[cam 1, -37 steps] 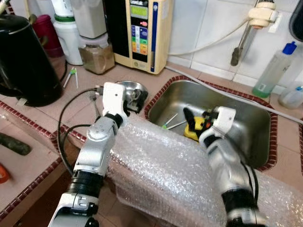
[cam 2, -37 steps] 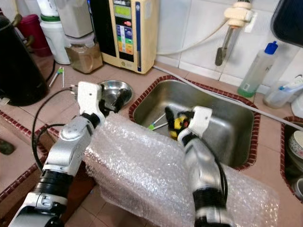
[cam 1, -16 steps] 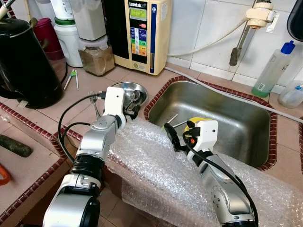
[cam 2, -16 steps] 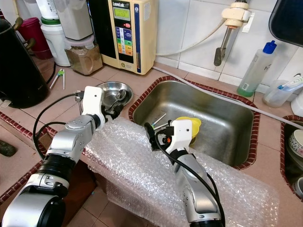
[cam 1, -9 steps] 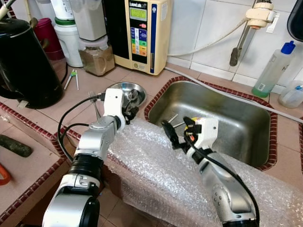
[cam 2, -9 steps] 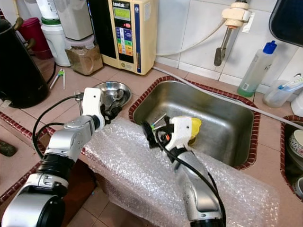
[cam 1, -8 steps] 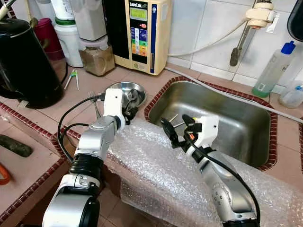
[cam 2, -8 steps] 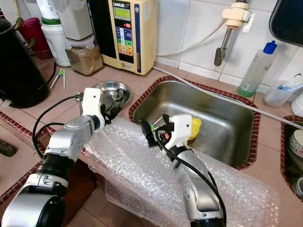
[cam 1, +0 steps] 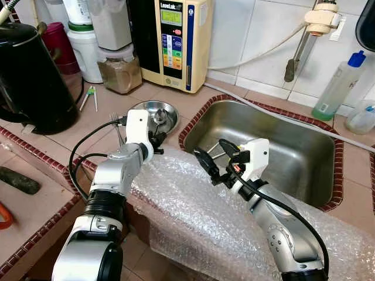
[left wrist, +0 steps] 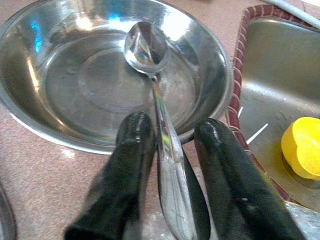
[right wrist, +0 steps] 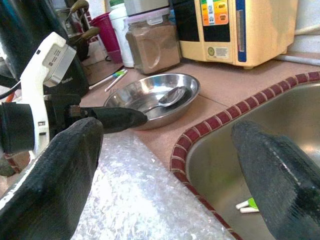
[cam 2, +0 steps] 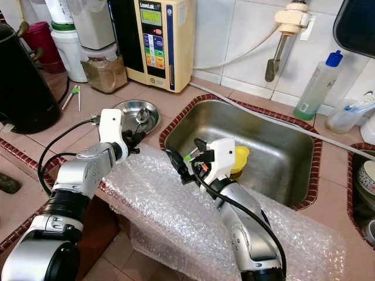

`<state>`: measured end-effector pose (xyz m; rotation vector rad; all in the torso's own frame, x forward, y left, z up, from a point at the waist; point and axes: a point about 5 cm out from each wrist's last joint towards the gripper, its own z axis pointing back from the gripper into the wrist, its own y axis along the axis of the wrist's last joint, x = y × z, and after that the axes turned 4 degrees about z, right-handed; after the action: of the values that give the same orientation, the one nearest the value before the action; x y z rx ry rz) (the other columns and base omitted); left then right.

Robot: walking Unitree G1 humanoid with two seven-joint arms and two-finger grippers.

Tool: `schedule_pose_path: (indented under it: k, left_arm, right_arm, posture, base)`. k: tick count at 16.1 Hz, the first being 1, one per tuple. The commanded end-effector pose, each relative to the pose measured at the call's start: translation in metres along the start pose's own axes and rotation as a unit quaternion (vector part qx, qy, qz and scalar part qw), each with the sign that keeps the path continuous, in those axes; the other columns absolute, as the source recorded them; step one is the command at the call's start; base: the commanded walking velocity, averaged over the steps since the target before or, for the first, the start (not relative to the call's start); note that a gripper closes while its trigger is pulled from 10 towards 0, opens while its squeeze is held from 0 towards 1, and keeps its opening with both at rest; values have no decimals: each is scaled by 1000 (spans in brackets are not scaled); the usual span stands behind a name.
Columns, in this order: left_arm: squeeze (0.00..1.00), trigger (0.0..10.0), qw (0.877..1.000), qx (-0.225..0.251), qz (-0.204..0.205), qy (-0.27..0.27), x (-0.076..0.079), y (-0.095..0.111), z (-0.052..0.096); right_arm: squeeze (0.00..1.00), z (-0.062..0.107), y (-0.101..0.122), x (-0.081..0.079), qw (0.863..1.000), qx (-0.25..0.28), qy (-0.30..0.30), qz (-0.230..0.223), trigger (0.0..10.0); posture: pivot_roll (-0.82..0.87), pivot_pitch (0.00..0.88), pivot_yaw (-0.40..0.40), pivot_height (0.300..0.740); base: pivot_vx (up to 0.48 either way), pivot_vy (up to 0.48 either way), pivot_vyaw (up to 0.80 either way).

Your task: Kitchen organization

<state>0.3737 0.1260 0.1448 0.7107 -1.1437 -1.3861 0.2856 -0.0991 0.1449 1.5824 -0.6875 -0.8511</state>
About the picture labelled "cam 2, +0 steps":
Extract metal spoon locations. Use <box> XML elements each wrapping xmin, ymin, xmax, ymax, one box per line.
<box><xmin>134</xmin><ymin>107</ymin><xmax>150</xmax><ymax>136</ymax></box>

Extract yellow plastic bowl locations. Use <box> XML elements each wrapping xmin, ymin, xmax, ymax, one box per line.
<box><xmin>229</xmin><ymin>145</ymin><xmax>250</xmax><ymax>176</ymax></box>

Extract steel kitchen sink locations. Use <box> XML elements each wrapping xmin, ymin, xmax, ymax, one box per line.
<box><xmin>165</xmin><ymin>98</ymin><xmax>317</xmax><ymax>207</ymax></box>

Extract round steel dish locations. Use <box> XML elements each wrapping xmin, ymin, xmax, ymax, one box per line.
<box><xmin>113</xmin><ymin>100</ymin><xmax>160</xmax><ymax>134</ymax></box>

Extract clear bubble wrap sheet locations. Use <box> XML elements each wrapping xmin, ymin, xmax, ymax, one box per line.
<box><xmin>103</xmin><ymin>143</ymin><xmax>347</xmax><ymax>281</ymax></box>

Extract jar of brown powder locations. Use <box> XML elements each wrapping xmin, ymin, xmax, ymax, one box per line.
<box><xmin>79</xmin><ymin>46</ymin><xmax>128</xmax><ymax>94</ymax></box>

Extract white blue training chopsticks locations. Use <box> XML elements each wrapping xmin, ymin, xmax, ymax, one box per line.
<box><xmin>62</xmin><ymin>85</ymin><xmax>81</xmax><ymax>112</ymax></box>

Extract cream water ionizer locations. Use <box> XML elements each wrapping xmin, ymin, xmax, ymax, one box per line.
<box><xmin>108</xmin><ymin>0</ymin><xmax>197</xmax><ymax>93</ymax></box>

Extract black electric kettle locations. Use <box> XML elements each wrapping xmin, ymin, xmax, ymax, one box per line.
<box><xmin>0</xmin><ymin>22</ymin><xmax>62</xmax><ymax>134</ymax></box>

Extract dark green oblong object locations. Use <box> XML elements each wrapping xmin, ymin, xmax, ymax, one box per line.
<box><xmin>0</xmin><ymin>173</ymin><xmax>22</xmax><ymax>195</ymax></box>

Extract clear bottle with blue cap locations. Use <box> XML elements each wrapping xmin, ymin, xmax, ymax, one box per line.
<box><xmin>293</xmin><ymin>50</ymin><xmax>343</xmax><ymax>122</ymax></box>

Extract maroon plastic container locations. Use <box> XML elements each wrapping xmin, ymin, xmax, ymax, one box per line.
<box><xmin>23</xmin><ymin>22</ymin><xmax>66</xmax><ymax>75</ymax></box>

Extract clear plastic container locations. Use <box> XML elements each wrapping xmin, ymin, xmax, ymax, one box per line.
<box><xmin>325</xmin><ymin>91</ymin><xmax>375</xmax><ymax>134</ymax></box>

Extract white labelled bottle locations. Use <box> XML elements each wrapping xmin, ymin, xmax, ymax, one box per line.
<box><xmin>44</xmin><ymin>0</ymin><xmax>77</xmax><ymax>25</ymax></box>

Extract cream faucet diverter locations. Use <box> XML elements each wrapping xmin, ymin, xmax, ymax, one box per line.
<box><xmin>277</xmin><ymin>0</ymin><xmax>314</xmax><ymax>36</ymax></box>

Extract patterned ceramic bowl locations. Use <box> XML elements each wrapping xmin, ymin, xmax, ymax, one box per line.
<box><xmin>356</xmin><ymin>159</ymin><xmax>375</xmax><ymax>197</ymax></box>

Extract white rounded vessel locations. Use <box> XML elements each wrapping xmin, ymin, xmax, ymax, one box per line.
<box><xmin>360</xmin><ymin>114</ymin><xmax>375</xmax><ymax>146</ymax></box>

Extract plain white bowl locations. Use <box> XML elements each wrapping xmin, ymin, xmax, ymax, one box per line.
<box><xmin>362</xmin><ymin>220</ymin><xmax>375</xmax><ymax>246</ymax></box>

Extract black hanging pan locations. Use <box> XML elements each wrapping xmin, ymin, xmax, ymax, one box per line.
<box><xmin>333</xmin><ymin>0</ymin><xmax>375</xmax><ymax>59</ymax></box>

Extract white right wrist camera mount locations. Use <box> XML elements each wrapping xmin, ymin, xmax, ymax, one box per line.
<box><xmin>202</xmin><ymin>138</ymin><xmax>236</xmax><ymax>187</ymax></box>

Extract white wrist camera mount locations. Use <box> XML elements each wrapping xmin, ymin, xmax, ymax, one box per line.
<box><xmin>202</xmin><ymin>138</ymin><xmax>236</xmax><ymax>187</ymax></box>
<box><xmin>98</xmin><ymin>108</ymin><xmax>128</xmax><ymax>162</ymax></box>

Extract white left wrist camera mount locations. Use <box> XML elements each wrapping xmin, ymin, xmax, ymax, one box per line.
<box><xmin>98</xmin><ymin>108</ymin><xmax>128</xmax><ymax>162</ymax></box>

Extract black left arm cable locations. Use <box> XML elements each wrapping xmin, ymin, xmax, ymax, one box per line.
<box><xmin>37</xmin><ymin>116</ymin><xmax>101</xmax><ymax>197</ymax></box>

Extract white faucet hose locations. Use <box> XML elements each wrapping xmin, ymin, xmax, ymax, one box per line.
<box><xmin>192</xmin><ymin>22</ymin><xmax>283</xmax><ymax>71</ymax></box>

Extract white jug with green ring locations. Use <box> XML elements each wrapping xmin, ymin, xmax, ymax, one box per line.
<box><xmin>50</xmin><ymin>22</ymin><xmax>90</xmax><ymax>83</ymax></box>

